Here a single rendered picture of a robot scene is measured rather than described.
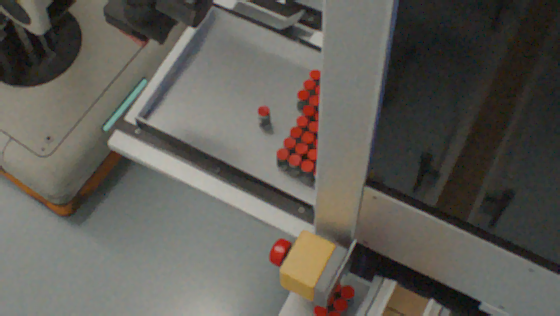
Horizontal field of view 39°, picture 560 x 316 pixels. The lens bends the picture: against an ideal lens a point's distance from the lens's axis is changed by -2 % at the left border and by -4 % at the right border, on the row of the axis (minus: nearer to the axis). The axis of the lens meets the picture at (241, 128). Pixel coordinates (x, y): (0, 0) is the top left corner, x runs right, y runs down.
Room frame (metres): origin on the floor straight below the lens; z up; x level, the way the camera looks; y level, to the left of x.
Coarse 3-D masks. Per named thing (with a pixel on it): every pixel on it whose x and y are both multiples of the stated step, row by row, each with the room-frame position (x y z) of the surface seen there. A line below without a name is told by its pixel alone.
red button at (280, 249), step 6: (282, 240) 0.41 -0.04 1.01; (288, 240) 0.41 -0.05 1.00; (276, 246) 0.40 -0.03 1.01; (282, 246) 0.40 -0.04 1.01; (288, 246) 0.40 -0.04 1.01; (270, 252) 0.40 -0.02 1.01; (276, 252) 0.39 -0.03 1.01; (282, 252) 0.39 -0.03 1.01; (288, 252) 0.40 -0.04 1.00; (270, 258) 0.39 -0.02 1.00; (276, 258) 0.39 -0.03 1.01; (282, 258) 0.39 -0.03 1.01; (276, 264) 0.38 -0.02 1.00; (282, 264) 0.39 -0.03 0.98
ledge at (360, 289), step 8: (344, 280) 0.38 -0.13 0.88; (352, 280) 0.38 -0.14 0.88; (360, 288) 0.36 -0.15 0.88; (368, 288) 0.36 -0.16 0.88; (296, 296) 0.37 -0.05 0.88; (360, 296) 0.35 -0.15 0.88; (288, 304) 0.35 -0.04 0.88; (296, 304) 0.35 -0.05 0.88; (304, 304) 0.35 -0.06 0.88; (352, 304) 0.34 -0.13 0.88; (360, 304) 0.34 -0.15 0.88; (280, 312) 0.34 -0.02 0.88; (288, 312) 0.34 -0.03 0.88; (296, 312) 0.34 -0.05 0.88; (304, 312) 0.34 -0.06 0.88; (312, 312) 0.34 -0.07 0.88; (352, 312) 0.33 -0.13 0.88
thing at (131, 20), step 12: (120, 0) 0.74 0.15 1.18; (108, 12) 0.72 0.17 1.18; (120, 12) 0.72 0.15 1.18; (132, 12) 0.70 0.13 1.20; (144, 12) 0.69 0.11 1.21; (156, 12) 0.70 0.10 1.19; (132, 24) 0.70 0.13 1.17; (144, 24) 0.70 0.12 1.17; (156, 24) 0.70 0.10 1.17; (168, 24) 0.70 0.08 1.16; (156, 36) 0.68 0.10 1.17; (168, 36) 0.68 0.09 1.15
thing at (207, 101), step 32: (224, 32) 0.87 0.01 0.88; (256, 32) 0.85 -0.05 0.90; (192, 64) 0.81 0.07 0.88; (224, 64) 0.80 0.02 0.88; (256, 64) 0.79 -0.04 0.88; (288, 64) 0.78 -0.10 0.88; (320, 64) 0.77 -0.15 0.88; (160, 96) 0.75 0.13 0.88; (192, 96) 0.74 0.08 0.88; (224, 96) 0.74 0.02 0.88; (256, 96) 0.73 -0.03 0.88; (288, 96) 0.72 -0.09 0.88; (160, 128) 0.67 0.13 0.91; (192, 128) 0.68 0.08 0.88; (224, 128) 0.67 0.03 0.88; (256, 128) 0.67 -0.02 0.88; (288, 128) 0.66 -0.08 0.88; (224, 160) 0.60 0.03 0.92; (256, 160) 0.61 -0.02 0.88; (288, 192) 0.53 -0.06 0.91
